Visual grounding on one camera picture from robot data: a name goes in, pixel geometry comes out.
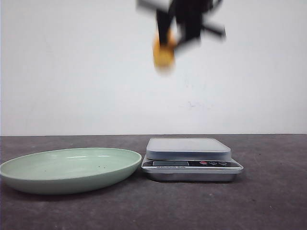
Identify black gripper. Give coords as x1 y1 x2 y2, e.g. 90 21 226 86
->
137 0 226 57

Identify light green plate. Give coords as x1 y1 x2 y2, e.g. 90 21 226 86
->
0 148 142 195

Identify yellow corn cob piece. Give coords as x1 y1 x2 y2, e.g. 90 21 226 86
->
153 30 177 72

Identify silver digital kitchen scale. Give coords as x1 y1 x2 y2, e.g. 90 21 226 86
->
141 138 244 182

